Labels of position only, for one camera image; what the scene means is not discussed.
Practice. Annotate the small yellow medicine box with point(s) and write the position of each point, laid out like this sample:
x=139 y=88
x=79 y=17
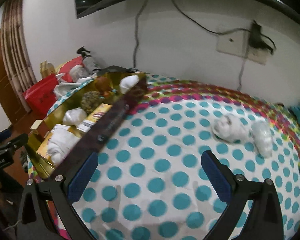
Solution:
x=97 y=115

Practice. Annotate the spray bottle with black trigger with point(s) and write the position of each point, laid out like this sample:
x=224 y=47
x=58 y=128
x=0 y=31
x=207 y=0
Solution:
x=90 y=63

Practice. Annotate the striped brown curtain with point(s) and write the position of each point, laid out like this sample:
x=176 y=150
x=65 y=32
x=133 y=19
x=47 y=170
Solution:
x=15 y=42

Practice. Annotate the shiny white plastic bag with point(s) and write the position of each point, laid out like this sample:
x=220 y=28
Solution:
x=73 y=116

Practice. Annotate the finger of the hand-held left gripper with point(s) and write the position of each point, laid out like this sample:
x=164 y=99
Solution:
x=1 y=135
x=15 y=142

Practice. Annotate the white cloth bundle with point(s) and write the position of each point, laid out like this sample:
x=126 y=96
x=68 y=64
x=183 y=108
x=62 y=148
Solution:
x=128 y=82

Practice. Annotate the translucent white plastic bag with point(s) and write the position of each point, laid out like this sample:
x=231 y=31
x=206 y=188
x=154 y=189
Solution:
x=262 y=137

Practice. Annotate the red box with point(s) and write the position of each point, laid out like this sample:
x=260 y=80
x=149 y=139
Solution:
x=42 y=97

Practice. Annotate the white wall outlet plate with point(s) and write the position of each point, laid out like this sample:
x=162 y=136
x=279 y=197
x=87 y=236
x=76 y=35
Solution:
x=235 y=45

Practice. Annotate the large yellow medicine box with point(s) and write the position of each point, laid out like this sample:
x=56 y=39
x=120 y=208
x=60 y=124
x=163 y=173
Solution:
x=43 y=148

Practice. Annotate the white rag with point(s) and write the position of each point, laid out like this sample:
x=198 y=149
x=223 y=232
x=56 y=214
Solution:
x=62 y=86

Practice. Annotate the brown plush toy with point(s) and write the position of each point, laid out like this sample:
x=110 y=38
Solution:
x=102 y=83

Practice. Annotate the wooden door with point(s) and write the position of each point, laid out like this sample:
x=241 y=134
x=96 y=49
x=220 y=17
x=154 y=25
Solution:
x=0 y=80

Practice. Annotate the polka dot blanket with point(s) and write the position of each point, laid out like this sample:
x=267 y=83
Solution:
x=165 y=142

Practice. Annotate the pale yellow packet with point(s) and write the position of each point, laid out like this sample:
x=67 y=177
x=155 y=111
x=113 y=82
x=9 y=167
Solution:
x=46 y=68

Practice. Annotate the black charger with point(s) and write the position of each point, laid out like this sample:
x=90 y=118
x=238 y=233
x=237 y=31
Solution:
x=256 y=35

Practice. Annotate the brown and gold gift box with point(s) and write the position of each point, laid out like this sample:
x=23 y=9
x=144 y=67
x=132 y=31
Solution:
x=115 y=120

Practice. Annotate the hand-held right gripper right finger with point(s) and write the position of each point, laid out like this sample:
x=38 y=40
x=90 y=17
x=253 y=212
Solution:
x=215 y=175

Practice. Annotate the white sock with grey print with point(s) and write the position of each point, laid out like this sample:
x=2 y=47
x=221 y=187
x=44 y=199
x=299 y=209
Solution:
x=227 y=130

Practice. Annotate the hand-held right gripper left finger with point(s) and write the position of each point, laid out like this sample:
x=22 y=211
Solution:
x=82 y=177

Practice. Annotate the black plug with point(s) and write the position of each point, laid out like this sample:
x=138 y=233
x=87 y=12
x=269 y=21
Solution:
x=268 y=46

